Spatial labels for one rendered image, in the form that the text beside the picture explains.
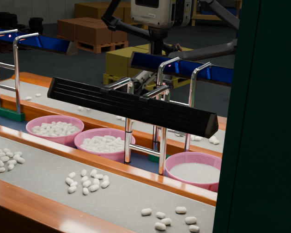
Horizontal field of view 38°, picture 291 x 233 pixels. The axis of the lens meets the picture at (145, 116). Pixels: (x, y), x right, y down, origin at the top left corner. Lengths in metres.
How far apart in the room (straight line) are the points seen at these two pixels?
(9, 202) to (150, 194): 0.48
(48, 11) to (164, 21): 6.72
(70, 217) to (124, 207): 0.19
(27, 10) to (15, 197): 7.62
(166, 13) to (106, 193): 1.40
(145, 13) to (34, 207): 1.63
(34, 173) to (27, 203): 0.25
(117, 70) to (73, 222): 3.93
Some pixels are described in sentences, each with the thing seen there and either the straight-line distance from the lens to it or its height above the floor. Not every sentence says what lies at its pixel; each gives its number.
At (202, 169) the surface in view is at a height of 0.74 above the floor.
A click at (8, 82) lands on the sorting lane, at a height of 0.74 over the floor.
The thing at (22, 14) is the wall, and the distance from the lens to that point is 8.93.
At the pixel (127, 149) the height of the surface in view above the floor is 0.83.
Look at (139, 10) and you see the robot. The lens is 2.76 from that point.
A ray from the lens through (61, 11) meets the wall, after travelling 9.41.
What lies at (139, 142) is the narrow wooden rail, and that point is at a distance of 1.95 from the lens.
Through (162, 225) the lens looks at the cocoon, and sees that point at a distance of 1.36.
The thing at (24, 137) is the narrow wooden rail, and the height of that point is 0.77.
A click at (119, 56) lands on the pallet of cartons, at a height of 0.39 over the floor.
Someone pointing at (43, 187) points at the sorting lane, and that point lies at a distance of 1.59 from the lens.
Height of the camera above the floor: 1.54
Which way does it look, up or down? 21 degrees down
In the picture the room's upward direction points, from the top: 3 degrees clockwise
